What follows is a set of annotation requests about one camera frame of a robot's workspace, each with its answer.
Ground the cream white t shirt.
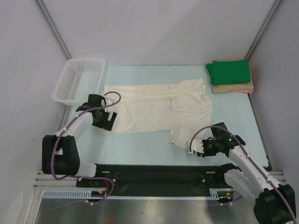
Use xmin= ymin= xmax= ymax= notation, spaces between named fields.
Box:
xmin=104 ymin=78 xmax=213 ymax=148

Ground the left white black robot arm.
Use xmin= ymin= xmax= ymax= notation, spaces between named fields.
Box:
xmin=42 ymin=91 xmax=121 ymax=187

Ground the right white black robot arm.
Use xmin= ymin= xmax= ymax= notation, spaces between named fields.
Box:
xmin=187 ymin=123 xmax=297 ymax=224

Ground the white plastic mesh basket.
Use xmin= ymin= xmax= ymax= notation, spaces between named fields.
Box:
xmin=52 ymin=58 xmax=106 ymax=106

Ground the tan folded t shirt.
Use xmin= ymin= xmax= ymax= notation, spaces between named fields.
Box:
xmin=211 ymin=81 xmax=254 ymax=94

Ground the pink folded t shirt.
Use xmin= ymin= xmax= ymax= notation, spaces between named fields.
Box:
xmin=238 ymin=89 xmax=253 ymax=94

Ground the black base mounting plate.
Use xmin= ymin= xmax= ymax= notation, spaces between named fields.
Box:
xmin=76 ymin=163 xmax=239 ymax=201

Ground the green folded t shirt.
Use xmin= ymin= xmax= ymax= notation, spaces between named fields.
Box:
xmin=205 ymin=60 xmax=251 ymax=85

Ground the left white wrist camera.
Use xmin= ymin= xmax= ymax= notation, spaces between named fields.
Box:
xmin=104 ymin=97 xmax=115 ymax=112

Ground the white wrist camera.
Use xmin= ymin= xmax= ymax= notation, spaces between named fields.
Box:
xmin=187 ymin=140 xmax=204 ymax=155
xmin=104 ymin=97 xmax=115 ymax=112

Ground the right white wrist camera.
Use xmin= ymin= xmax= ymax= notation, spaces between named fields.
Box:
xmin=187 ymin=140 xmax=204 ymax=155

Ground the white slotted cable duct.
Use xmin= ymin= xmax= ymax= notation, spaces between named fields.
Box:
xmin=43 ymin=188 xmax=233 ymax=200

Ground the aluminium frame rail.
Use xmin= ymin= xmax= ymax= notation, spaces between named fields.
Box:
xmin=33 ymin=171 xmax=286 ymax=189

